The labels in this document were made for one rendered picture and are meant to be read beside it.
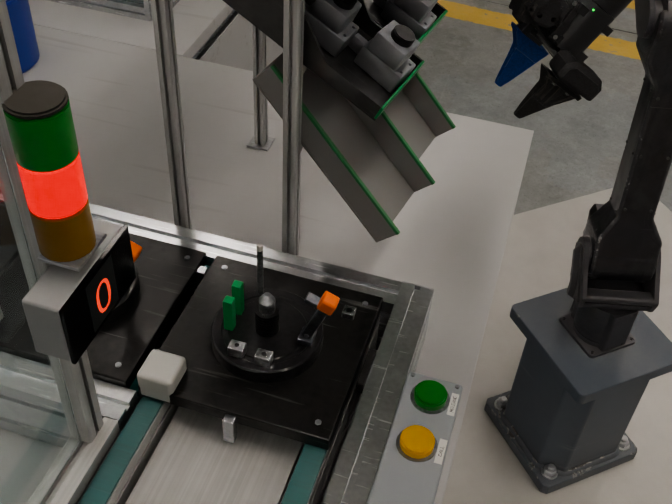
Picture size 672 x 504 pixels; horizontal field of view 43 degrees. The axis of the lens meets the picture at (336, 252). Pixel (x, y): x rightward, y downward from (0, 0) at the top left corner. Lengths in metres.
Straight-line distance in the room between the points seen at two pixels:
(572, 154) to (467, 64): 0.66
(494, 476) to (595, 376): 0.22
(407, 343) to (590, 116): 2.38
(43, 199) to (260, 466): 0.45
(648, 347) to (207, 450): 0.53
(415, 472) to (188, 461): 0.27
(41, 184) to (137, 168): 0.81
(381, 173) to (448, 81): 2.22
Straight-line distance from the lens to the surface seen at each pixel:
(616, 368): 1.02
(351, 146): 1.22
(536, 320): 1.03
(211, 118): 1.65
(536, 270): 1.40
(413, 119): 1.38
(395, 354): 1.11
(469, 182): 1.54
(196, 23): 1.96
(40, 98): 0.71
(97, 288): 0.82
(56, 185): 0.73
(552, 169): 3.09
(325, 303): 0.99
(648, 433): 1.24
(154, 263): 1.20
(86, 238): 0.78
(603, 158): 3.20
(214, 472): 1.04
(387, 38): 1.09
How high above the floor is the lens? 1.79
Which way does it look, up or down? 43 degrees down
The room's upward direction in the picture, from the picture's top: 4 degrees clockwise
